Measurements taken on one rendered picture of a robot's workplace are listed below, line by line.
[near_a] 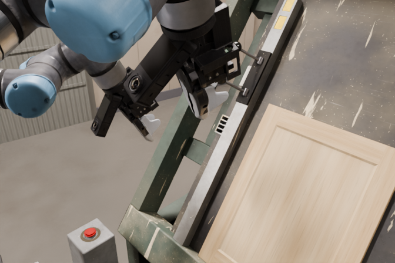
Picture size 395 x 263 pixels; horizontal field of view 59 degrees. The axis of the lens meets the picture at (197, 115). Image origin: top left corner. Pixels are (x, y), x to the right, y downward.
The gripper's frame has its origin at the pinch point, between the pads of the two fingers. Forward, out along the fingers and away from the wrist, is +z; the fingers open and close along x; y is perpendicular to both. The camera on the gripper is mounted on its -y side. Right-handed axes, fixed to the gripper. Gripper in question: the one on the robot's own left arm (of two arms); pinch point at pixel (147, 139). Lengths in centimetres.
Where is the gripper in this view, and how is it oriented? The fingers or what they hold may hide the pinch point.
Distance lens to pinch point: 94.9
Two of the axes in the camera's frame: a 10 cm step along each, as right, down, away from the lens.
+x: -5.4, -3.8, 7.5
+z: 3.9, 6.8, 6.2
